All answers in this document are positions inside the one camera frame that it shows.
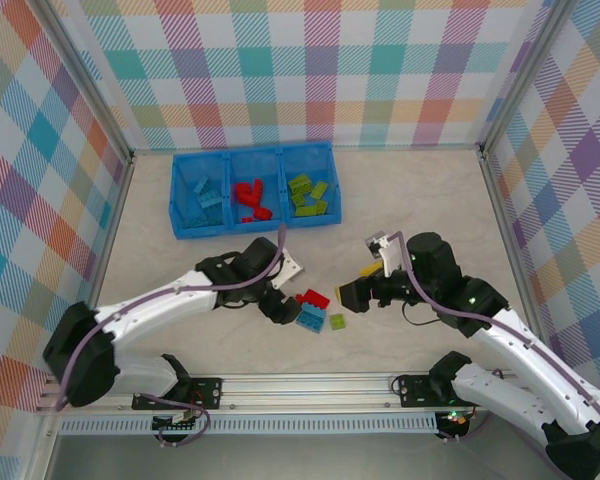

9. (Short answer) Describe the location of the small circuit board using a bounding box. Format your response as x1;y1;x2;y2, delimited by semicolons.
152;410;201;434
442;409;474;427

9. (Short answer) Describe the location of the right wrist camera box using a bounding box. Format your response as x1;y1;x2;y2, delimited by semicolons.
363;230;407;279

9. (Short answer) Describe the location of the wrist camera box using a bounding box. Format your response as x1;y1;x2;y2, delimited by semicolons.
363;230;407;279
274;251;307;290

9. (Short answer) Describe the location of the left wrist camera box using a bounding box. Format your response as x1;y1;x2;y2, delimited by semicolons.
274;251;307;290

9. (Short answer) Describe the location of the thin black cable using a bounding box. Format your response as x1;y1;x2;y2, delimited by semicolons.
401;298;444;330

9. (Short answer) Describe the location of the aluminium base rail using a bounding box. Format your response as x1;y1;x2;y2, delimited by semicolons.
33;373;484;415

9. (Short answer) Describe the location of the white slotted cable duct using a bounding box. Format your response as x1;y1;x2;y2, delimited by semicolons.
58;412;440;436

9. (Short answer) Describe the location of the aluminium frame bar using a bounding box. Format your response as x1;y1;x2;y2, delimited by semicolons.
26;152;136;480

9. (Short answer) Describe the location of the aluminium frame post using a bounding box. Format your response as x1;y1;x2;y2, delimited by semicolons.
477;0;575;156
38;0;136;164

